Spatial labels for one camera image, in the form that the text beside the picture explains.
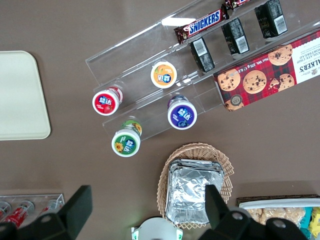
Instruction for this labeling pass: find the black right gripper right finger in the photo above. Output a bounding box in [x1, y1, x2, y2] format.
[204, 184, 230, 227]

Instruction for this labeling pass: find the Snickers chocolate bar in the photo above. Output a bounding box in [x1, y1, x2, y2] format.
[173, 4, 230, 45]
[223, 0, 253, 11]

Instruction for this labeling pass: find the teal snack packet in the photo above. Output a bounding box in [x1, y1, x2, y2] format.
[299, 207, 314, 230]

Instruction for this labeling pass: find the purple lid gum jar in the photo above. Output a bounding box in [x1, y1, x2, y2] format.
[166, 94, 198, 130]

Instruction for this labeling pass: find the beige plastic serving tray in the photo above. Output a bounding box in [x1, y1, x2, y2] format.
[0, 50, 52, 141]

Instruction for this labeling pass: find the red cola bottle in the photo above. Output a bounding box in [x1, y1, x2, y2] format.
[3, 199, 35, 227]
[39, 199, 63, 216]
[0, 201, 12, 221]

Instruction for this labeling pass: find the wrapped rice cracker pack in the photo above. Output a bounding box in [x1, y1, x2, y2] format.
[246, 207, 267, 225]
[264, 207, 306, 226]

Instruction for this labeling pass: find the red Walkers cookie box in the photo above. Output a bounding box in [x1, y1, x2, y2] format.
[213, 29, 320, 113]

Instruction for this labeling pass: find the light oval wicker basket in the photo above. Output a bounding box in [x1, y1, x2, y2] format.
[156, 142, 235, 230]

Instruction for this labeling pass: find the small black box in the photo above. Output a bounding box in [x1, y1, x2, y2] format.
[221, 17, 250, 55]
[254, 0, 288, 40]
[190, 36, 216, 73]

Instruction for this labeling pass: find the clear acrylic bottle rack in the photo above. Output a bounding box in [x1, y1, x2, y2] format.
[0, 193, 66, 227]

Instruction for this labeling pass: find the orange lid gum jar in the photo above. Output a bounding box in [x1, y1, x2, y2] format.
[150, 61, 178, 90]

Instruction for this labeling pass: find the white rectangular snack tray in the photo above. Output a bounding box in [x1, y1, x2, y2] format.
[238, 198, 320, 235]

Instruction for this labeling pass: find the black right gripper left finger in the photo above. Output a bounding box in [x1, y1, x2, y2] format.
[56, 184, 94, 240]

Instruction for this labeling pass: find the green lid gum jar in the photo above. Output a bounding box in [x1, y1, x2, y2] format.
[111, 119, 143, 158]

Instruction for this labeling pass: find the clear acrylic stepped stand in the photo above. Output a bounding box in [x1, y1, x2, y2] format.
[161, 0, 320, 113]
[84, 19, 222, 142]

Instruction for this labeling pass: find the aluminium foil tray stack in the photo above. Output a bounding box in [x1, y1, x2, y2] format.
[165, 158, 225, 225]

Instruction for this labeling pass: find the red lid gum jar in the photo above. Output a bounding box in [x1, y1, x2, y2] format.
[91, 86, 124, 116]

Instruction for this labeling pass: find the yellow snack packet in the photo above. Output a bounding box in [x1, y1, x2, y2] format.
[308, 212, 320, 232]

